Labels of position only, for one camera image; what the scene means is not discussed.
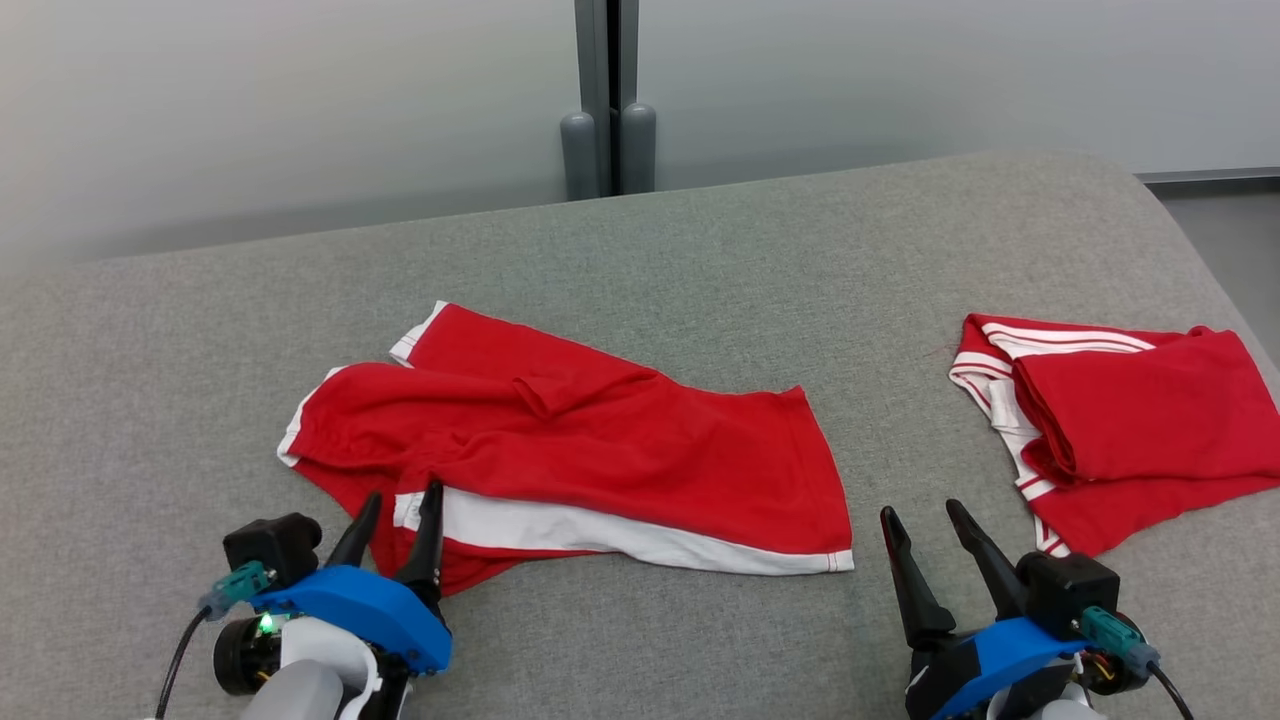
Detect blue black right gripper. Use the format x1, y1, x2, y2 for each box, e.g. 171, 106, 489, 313
880, 498, 1146, 720

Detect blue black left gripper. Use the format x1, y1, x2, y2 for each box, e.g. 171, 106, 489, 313
213, 480, 453, 696

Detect red shorts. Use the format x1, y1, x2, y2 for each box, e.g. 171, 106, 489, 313
277, 300, 856, 598

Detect red garment with striped trim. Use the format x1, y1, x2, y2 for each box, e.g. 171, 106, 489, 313
948, 313, 1280, 559

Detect left black cable teal plug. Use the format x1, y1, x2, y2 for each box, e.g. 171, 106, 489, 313
150, 560, 276, 720

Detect black cable teal plug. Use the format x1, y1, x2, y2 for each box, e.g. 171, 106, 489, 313
150, 560, 276, 720
1078, 605, 1198, 720

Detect right black cable teal plug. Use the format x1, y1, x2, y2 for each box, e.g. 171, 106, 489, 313
1078, 605, 1198, 720

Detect grey cylindrical post foot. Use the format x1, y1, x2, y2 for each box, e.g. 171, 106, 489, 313
560, 112, 601, 201
620, 103, 658, 196

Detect grey aluminium partition post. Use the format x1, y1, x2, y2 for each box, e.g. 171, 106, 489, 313
575, 0, 641, 196

